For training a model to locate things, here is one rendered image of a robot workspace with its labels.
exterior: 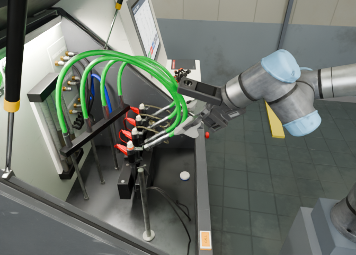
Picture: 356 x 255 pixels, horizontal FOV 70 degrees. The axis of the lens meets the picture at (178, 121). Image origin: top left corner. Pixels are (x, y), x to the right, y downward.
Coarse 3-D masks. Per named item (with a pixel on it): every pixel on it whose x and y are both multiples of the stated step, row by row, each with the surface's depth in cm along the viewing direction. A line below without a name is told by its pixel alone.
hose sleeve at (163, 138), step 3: (165, 135) 77; (159, 138) 78; (162, 138) 78; (165, 138) 77; (168, 138) 77; (153, 141) 79; (156, 141) 79; (159, 141) 78; (162, 141) 78; (150, 144) 79; (153, 144) 79; (156, 144) 79; (150, 147) 80
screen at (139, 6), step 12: (132, 0) 110; (144, 0) 132; (132, 12) 107; (144, 12) 128; (144, 24) 123; (144, 36) 119; (156, 36) 148; (144, 48) 115; (156, 48) 142; (156, 60) 136
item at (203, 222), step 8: (200, 136) 110; (200, 144) 106; (200, 152) 102; (200, 160) 98; (200, 168) 95; (200, 176) 92; (200, 184) 88; (200, 192) 86; (208, 192) 86; (200, 200) 83; (208, 200) 83; (200, 208) 80; (208, 208) 80; (200, 216) 78; (208, 216) 78; (200, 224) 76; (208, 224) 76
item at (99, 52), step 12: (72, 60) 64; (132, 60) 63; (60, 72) 67; (156, 72) 65; (60, 84) 69; (168, 84) 67; (60, 96) 71; (180, 96) 69; (60, 108) 73; (60, 120) 76
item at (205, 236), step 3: (201, 234) 72; (204, 234) 72; (207, 234) 72; (201, 237) 71; (204, 237) 71; (207, 237) 71; (204, 240) 71; (207, 240) 71; (204, 243) 70; (207, 243) 70; (204, 246) 69; (207, 246) 69; (201, 249) 70; (204, 249) 69; (207, 249) 69; (210, 249) 69
